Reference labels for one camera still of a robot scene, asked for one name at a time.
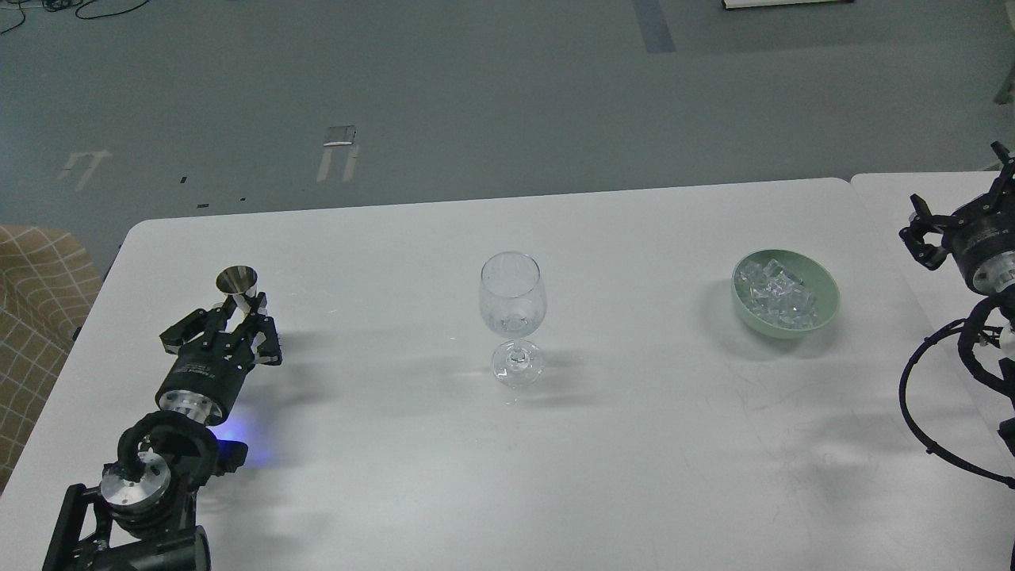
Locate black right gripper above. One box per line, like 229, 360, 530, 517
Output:
898, 141, 1014, 296

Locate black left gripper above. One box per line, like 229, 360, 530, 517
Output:
155, 293, 283, 427

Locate steel cocktail jigger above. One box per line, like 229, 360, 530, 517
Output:
215, 265, 260, 315

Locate clear ice cubes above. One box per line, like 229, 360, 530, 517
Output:
733, 258, 817, 330

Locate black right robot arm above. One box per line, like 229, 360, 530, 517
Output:
898, 141, 1014, 489

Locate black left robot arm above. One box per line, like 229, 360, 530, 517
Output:
41, 286, 283, 570

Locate clear wine glass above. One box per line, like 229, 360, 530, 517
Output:
479, 251, 547, 390

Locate green bowl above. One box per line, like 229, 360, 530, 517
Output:
730, 249, 842, 340

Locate white board edge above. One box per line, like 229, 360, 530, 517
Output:
721, 0, 853, 11

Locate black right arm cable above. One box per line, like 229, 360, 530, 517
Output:
898, 322, 1015, 486

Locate black floor cables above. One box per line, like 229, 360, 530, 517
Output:
0, 0, 151, 34

